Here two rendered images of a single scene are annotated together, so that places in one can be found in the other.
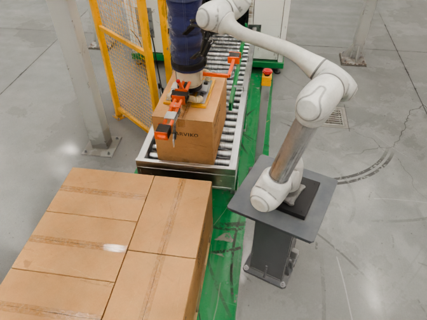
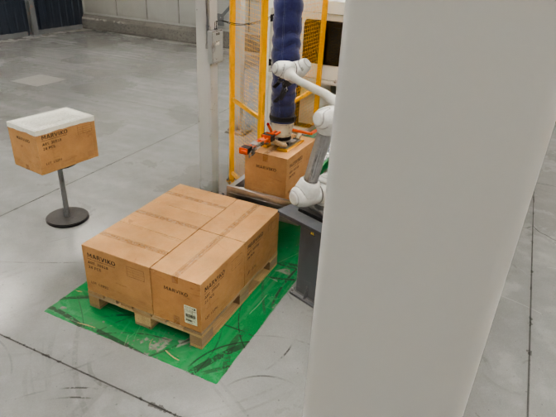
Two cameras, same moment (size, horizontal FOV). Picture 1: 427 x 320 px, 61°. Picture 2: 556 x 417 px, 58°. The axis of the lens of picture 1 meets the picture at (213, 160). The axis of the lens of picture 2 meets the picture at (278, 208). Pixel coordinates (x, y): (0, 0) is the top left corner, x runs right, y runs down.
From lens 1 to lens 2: 2.10 m
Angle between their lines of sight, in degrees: 20
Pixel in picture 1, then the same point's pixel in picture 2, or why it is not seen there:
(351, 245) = not seen: hidden behind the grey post
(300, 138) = (318, 143)
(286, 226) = (313, 226)
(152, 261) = (213, 237)
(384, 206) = not seen: hidden behind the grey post
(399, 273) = not seen: hidden behind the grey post
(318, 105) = (322, 115)
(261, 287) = (299, 305)
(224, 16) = (287, 69)
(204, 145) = (280, 180)
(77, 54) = (208, 111)
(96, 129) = (207, 178)
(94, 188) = (190, 196)
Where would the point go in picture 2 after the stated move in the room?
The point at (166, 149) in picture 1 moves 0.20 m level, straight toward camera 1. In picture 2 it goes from (251, 180) to (247, 190)
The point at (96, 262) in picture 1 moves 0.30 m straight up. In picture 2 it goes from (175, 229) to (173, 194)
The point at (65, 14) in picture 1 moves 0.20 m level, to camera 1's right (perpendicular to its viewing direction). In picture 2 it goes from (207, 79) to (227, 81)
